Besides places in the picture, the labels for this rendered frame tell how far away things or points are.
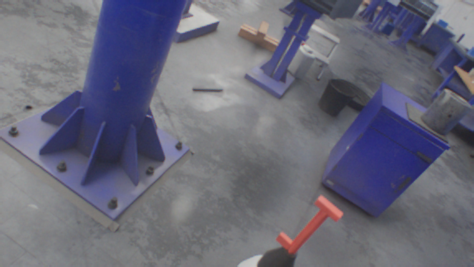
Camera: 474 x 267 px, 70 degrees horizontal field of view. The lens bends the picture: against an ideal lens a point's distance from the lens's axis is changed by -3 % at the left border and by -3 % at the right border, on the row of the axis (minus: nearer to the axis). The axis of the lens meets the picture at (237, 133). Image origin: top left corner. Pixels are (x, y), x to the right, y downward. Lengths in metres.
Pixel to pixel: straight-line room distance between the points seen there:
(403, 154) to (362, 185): 0.35
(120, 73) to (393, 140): 1.67
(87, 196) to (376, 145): 1.71
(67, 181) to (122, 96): 0.47
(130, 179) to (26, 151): 0.50
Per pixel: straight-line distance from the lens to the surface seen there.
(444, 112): 2.39
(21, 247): 1.60
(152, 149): 1.94
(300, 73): 4.05
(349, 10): 3.20
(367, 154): 2.40
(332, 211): 1.04
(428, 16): 10.00
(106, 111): 1.67
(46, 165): 1.82
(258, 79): 3.38
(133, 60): 1.52
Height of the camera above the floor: 1.35
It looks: 32 degrees down
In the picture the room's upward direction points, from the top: 29 degrees clockwise
